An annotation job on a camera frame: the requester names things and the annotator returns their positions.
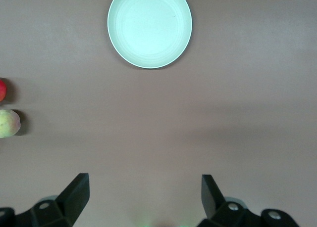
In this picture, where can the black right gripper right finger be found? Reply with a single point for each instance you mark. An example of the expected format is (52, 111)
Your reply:
(215, 207)

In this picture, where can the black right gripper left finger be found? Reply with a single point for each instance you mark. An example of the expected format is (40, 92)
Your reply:
(67, 204)

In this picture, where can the yellow-pink peach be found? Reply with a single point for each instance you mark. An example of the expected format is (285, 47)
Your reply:
(8, 124)

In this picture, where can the red pomegranate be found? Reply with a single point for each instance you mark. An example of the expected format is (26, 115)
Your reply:
(2, 91)

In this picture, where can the brown table cloth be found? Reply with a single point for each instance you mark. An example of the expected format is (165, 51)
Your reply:
(223, 113)

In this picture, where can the light green round plate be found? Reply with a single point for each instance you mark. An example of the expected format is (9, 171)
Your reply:
(148, 26)

